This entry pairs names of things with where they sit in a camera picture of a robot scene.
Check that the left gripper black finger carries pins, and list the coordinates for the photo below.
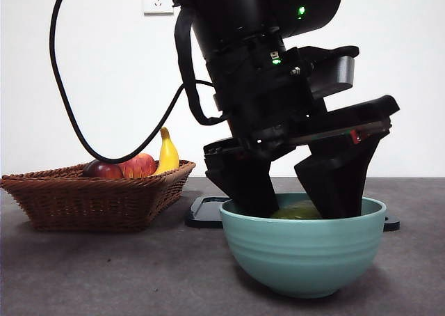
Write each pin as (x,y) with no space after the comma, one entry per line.
(340,180)
(247,183)

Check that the green avocado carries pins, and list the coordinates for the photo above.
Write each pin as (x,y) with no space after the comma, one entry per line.
(295,212)

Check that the teal ceramic bowl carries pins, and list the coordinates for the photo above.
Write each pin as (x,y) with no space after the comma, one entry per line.
(302,253)

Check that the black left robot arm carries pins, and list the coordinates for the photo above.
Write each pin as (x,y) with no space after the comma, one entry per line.
(243,9)

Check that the black rectangular tray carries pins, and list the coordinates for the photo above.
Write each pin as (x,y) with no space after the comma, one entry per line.
(203,213)

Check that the yellow banana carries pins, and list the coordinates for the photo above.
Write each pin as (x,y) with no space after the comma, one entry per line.
(168,152)

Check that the red yellow apple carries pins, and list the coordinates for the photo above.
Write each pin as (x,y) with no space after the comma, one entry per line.
(139,166)

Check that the dark red apple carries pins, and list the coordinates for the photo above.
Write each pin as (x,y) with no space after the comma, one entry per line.
(104,171)

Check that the brown woven wicker basket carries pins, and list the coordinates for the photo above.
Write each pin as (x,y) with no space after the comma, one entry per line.
(87,204)

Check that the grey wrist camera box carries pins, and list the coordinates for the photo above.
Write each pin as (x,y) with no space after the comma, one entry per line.
(335,72)

